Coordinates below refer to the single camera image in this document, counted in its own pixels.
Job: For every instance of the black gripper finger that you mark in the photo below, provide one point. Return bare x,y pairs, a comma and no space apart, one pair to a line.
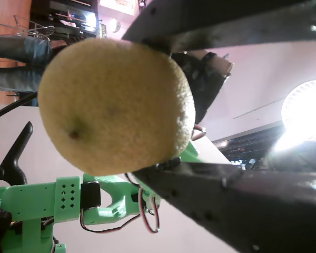
226,23

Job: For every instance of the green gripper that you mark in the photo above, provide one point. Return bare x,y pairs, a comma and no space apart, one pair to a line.
192,154

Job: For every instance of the yellow ball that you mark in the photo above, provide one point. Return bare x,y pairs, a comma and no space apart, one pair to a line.
116,105

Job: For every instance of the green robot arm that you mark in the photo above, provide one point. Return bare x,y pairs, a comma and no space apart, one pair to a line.
42,195

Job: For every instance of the pale person hand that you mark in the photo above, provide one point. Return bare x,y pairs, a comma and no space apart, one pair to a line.
223,66

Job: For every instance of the person in dark jacket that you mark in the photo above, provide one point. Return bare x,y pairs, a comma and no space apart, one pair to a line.
202,87

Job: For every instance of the bright round lamp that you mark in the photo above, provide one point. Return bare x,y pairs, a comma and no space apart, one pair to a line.
305,110

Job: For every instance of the dark shelf unit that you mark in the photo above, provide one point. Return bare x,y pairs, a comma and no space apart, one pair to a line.
68,15

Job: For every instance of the person in blue jeans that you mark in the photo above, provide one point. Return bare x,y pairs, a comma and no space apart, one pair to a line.
15,47

